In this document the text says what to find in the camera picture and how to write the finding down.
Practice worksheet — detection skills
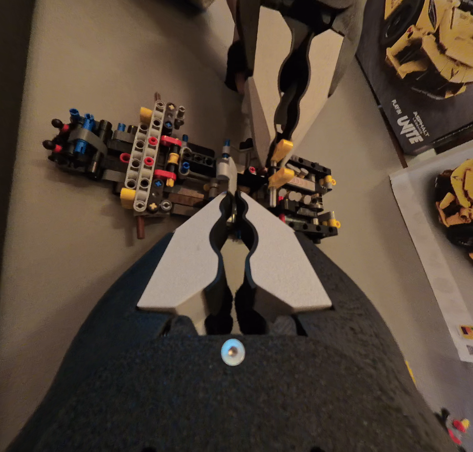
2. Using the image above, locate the grey desk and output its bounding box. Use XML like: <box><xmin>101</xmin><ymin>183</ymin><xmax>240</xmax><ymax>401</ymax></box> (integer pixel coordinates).
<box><xmin>0</xmin><ymin>0</ymin><xmax>473</xmax><ymax>452</ymax></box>

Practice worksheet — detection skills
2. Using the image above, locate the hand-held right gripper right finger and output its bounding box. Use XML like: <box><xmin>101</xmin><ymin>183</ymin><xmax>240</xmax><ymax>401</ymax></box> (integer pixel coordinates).
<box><xmin>235</xmin><ymin>191</ymin><xmax>333</xmax><ymax>336</ymax></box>

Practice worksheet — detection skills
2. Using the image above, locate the brick-built toy car chassis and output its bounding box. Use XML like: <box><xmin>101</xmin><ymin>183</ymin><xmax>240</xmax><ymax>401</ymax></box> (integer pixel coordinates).
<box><xmin>42</xmin><ymin>91</ymin><xmax>342</xmax><ymax>243</ymax></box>

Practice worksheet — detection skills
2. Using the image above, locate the grey curved brick panel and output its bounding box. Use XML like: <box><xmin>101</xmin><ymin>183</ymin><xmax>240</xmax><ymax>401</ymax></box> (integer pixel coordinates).
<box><xmin>215</xmin><ymin>139</ymin><xmax>239</xmax><ymax>195</ymax></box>

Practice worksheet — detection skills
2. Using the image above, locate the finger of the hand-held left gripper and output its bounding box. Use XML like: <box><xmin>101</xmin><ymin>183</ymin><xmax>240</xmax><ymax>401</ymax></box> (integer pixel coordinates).
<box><xmin>284</xmin><ymin>28</ymin><xmax>346</xmax><ymax>143</ymax></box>
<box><xmin>243</xmin><ymin>5</ymin><xmax>293</xmax><ymax>167</ymax></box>

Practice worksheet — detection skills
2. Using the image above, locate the person's left hand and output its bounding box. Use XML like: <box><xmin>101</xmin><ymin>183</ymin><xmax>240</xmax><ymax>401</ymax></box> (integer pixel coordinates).
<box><xmin>223</xmin><ymin>0</ymin><xmax>241</xmax><ymax>40</ymax></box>

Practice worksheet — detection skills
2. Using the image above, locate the dark toy car box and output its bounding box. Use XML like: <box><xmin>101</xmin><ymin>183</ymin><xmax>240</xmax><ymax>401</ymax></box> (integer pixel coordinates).
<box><xmin>355</xmin><ymin>0</ymin><xmax>473</xmax><ymax>156</ymax></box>

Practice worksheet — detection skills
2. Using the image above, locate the toy car instruction booklet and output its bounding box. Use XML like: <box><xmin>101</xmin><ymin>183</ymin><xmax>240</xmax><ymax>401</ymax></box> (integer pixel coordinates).
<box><xmin>390</xmin><ymin>147</ymin><xmax>473</xmax><ymax>364</ymax></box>

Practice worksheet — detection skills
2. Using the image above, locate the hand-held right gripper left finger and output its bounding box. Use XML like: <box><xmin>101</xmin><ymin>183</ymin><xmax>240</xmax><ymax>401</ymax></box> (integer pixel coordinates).
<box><xmin>136</xmin><ymin>192</ymin><xmax>234</xmax><ymax>336</ymax></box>

